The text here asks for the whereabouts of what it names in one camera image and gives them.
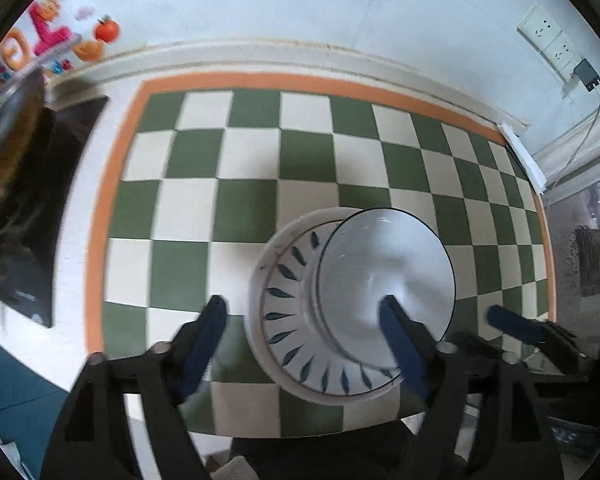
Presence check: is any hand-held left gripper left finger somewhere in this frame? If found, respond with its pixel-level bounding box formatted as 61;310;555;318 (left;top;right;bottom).
40;294;228;480

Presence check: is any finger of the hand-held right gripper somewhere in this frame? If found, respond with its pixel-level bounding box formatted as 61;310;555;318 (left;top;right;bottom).
486;305;588;376

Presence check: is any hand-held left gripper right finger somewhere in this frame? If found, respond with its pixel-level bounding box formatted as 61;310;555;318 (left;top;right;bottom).
377;294;566;480

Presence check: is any white plate blue leaf pattern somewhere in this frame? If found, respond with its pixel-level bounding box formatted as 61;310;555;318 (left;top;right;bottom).
245;206;421;406

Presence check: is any blue striped white plate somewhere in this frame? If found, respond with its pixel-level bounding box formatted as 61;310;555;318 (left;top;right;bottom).
259;217;403;395

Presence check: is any white bowl with dark rim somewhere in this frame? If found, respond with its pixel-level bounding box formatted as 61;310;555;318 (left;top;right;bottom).
314;208;456;363

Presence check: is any plain white bowl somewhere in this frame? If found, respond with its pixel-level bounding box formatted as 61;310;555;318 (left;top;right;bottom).
301;240;361;361

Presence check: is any dark ribbed container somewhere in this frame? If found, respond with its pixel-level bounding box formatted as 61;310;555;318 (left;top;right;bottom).
572;225;600;297

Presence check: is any green checkered mat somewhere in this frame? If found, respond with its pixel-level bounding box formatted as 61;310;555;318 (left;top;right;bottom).
85;72;558;438

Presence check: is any white flat packet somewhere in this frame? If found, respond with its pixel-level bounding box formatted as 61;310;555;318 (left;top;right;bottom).
499;121;547;195

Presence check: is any blue cabinet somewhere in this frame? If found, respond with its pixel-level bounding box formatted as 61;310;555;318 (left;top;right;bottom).
0;327;70;480

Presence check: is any black cooktop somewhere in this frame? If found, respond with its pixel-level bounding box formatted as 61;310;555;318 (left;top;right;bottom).
0;95;110;329

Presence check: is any black plug-in charger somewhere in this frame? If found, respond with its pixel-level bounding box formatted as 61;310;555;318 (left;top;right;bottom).
571;58;600;92

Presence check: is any white charger cable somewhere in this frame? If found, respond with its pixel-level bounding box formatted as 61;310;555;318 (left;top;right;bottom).
549;85;600;192

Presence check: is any white wall socket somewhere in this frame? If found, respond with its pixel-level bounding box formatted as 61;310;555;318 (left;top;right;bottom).
516;2;563;53
542;32;581;84

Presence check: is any colourful wall sticker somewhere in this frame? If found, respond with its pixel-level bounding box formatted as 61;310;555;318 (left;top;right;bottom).
0;0;121;91

